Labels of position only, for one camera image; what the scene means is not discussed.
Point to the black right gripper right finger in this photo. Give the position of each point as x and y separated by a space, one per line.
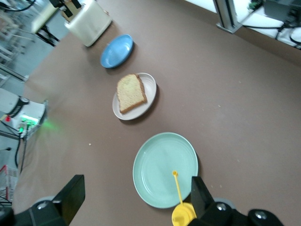
198 195

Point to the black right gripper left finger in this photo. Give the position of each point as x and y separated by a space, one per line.
73 195

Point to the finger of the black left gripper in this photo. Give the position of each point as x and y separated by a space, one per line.
75 3
56 2

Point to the yellow mustard squeeze bottle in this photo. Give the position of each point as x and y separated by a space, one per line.
182 214

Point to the light crust bread slice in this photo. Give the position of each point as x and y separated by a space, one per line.
130 93

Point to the green round plate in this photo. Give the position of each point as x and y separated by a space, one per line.
160 169

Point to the blue round plate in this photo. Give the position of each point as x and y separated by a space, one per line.
117 51

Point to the beige round plate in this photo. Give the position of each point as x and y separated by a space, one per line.
150 94

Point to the white two-slot toaster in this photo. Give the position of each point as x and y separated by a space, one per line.
91 23

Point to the black electronics box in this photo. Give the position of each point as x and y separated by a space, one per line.
279 8

